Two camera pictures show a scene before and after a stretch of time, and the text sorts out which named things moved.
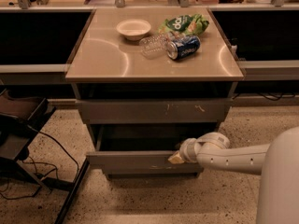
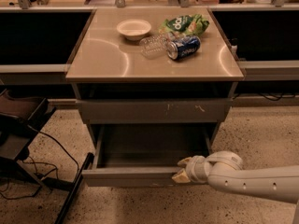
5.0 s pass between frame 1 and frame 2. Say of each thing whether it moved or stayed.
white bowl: stayed
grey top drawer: stayed
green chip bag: stayed
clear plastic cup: stayed
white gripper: moved
